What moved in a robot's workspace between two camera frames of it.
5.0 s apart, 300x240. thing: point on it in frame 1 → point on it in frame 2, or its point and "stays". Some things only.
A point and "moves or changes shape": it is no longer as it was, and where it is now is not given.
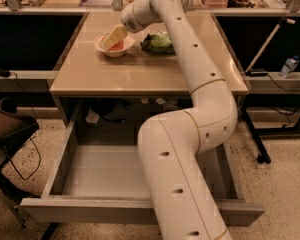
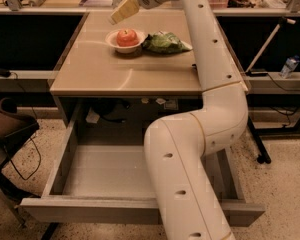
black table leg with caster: (264, 156) stays
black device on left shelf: (1, 72) stays
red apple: (118, 46) → (127, 37)
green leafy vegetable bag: (158, 42) stays
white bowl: (127, 44) moves or changes shape
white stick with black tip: (281, 23) stays
